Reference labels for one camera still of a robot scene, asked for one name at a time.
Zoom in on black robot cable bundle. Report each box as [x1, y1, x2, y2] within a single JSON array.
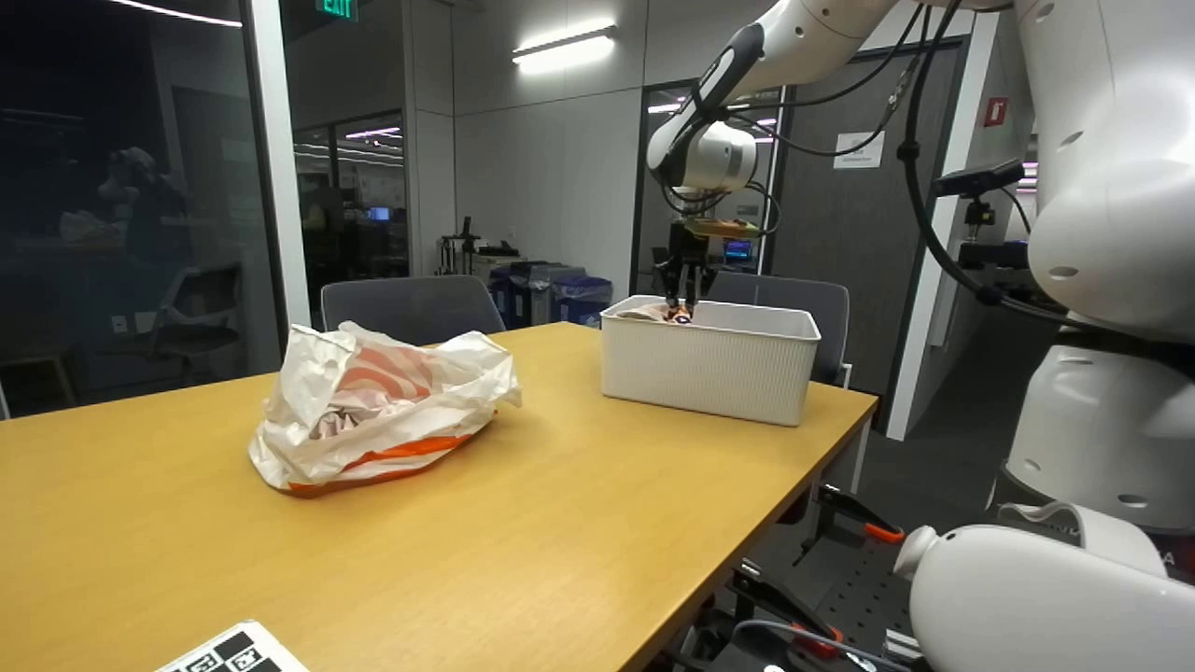
[[776, 0, 1076, 330]]

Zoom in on white orange plastic bag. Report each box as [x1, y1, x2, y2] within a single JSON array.
[[246, 317, 525, 496]]

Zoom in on black white checkerboard board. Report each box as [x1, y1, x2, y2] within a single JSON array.
[[153, 618, 318, 672]]

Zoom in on wooden wrist mounting plate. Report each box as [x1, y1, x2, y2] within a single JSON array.
[[687, 212, 776, 242]]

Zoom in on long ceiling light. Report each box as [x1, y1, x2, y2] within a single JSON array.
[[509, 23, 622, 81]]

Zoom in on grey office chair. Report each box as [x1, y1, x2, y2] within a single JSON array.
[[318, 274, 509, 353], [704, 269, 858, 393]]

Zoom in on white plastic basket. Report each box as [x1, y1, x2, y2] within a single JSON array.
[[597, 292, 825, 434]]

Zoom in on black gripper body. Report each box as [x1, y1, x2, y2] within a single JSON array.
[[664, 221, 720, 283]]

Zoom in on orange handled tool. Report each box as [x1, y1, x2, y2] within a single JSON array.
[[853, 517, 911, 552]]

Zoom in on blue storage bins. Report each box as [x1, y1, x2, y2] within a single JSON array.
[[490, 259, 616, 332]]

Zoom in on black camera on stand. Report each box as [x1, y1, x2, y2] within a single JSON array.
[[931, 162, 1031, 233]]

